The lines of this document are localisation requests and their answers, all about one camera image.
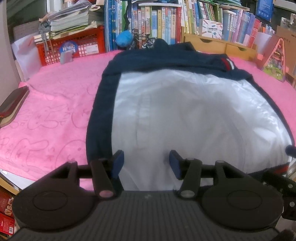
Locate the navy and white jacket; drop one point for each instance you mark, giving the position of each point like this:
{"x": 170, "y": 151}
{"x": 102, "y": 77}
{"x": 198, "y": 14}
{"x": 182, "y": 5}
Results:
{"x": 185, "y": 115}

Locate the brown flat case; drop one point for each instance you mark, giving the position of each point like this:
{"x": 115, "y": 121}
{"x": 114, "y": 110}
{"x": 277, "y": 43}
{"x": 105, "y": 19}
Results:
{"x": 13, "y": 104}

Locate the white pencil print box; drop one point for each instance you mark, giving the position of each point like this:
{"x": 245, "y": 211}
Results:
{"x": 211, "y": 29}

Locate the red plastic crate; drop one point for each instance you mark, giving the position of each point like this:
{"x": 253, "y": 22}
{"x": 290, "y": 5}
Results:
{"x": 87, "y": 44}

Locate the small grey figure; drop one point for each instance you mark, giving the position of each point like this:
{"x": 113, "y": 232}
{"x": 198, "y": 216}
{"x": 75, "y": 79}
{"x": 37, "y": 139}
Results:
{"x": 67, "y": 58}

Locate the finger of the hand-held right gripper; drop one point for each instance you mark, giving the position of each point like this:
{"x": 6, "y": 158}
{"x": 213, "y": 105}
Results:
{"x": 291, "y": 151}

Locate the colourful triangular toy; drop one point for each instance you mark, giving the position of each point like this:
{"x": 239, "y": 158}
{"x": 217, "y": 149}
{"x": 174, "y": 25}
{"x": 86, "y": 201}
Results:
{"x": 275, "y": 62}

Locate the stack of papers and booklets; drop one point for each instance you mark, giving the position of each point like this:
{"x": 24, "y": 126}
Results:
{"x": 74, "y": 18}

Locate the miniature black bicycle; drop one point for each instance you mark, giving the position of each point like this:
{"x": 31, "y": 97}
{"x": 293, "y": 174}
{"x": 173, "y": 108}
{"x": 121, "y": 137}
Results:
{"x": 150, "y": 43}

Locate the blue cardboard box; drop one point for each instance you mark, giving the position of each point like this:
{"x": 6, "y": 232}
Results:
{"x": 265, "y": 10}

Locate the grey storage box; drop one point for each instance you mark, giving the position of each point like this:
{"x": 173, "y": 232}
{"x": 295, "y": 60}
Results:
{"x": 25, "y": 30}

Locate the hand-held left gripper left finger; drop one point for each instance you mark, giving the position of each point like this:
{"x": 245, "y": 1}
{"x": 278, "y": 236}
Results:
{"x": 117, "y": 162}

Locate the row of slim pastel books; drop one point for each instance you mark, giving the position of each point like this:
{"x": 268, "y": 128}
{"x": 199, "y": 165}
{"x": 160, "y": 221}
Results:
{"x": 242, "y": 27}

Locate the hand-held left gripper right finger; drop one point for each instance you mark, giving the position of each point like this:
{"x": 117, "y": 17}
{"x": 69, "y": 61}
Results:
{"x": 174, "y": 164}

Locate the blue fluffy pompom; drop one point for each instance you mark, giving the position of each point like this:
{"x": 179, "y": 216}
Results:
{"x": 124, "y": 39}

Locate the brown cardboard box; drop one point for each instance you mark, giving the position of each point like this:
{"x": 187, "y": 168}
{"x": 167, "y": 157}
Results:
{"x": 289, "y": 37}

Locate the red snack box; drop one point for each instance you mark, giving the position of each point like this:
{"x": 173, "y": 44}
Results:
{"x": 5, "y": 201}
{"x": 7, "y": 224}

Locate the round blue printed card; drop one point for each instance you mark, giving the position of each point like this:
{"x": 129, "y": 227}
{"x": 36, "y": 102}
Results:
{"x": 68, "y": 47}

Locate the wooden drawer unit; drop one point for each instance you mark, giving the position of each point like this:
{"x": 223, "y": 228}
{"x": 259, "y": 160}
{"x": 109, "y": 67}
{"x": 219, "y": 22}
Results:
{"x": 212, "y": 42}

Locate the pink printed blanket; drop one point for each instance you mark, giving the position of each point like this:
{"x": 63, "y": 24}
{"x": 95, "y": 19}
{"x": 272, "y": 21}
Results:
{"x": 57, "y": 104}

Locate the white paper bag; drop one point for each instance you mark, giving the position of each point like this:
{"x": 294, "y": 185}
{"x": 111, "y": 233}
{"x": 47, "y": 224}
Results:
{"x": 23, "y": 58}

